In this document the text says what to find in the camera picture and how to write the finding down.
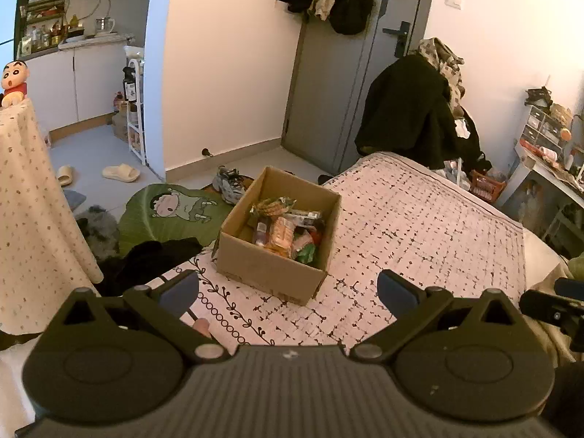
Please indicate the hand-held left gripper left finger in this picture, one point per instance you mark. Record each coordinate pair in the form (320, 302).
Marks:
(180, 291)

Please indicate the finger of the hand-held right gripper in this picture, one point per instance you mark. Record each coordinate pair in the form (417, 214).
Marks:
(570, 288)

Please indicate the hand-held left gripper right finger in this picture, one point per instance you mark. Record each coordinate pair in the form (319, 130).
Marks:
(397, 291)

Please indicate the brown cardboard box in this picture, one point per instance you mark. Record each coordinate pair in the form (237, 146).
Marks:
(264, 273)

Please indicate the small clear snack packet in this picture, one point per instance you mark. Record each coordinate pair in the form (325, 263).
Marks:
(260, 233)

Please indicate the light green snack packet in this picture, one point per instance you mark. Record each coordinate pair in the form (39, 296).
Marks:
(306, 251)

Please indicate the orange snack packet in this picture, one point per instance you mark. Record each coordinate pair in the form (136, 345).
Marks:
(279, 236)

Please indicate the silver snack packet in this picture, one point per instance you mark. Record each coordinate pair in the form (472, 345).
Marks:
(303, 218)

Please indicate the green cookie packet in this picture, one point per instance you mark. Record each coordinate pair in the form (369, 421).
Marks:
(273, 206)

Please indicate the olive blanket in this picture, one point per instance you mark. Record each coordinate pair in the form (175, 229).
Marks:
(577, 265)

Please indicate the black cloth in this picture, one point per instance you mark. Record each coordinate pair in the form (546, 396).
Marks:
(146, 260)

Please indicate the checked bed cover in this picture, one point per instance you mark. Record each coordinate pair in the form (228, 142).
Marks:
(410, 237)

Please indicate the green cartoon floor mat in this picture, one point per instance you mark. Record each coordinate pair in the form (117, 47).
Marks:
(150, 219)

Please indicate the grey fluffy slipper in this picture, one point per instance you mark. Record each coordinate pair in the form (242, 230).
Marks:
(98, 230)

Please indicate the white desk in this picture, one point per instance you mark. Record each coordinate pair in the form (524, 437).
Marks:
(543, 182)

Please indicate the grey sneakers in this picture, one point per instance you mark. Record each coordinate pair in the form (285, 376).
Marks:
(230, 185)

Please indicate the beige slipper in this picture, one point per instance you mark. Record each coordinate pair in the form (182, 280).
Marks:
(121, 173)
(65, 176)

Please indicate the orange plastic basket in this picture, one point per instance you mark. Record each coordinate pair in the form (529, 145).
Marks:
(487, 185)

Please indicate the black door stop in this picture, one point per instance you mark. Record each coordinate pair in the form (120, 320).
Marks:
(207, 152)

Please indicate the grey drawer organizer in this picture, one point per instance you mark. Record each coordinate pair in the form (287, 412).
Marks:
(540, 130)

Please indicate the dotted beige tablecloth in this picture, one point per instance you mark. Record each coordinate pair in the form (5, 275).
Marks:
(32, 219)

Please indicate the black coat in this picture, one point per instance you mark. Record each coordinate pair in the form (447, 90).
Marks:
(410, 109)

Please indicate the white storage rack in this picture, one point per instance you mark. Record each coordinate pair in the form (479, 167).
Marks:
(135, 114)

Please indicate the grey door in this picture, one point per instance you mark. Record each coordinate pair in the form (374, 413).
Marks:
(328, 100)

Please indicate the black spray bottle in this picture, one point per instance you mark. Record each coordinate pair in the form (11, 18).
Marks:
(129, 84)

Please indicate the white kitchen cabinet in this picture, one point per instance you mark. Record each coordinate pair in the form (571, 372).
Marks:
(86, 86)

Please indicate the checked scarf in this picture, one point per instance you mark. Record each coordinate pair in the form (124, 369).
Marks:
(445, 68)

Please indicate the cartoon boy figurine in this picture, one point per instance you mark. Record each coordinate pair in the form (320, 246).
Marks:
(13, 84)

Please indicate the metal kettle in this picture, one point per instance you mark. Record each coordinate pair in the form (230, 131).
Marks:
(104, 27)

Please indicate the group of kitchen bottles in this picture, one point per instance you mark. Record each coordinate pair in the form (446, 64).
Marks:
(43, 39)

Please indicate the hanging beige garment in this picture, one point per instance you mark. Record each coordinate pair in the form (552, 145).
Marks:
(325, 5)

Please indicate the white light switch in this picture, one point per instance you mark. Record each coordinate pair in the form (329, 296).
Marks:
(454, 0)

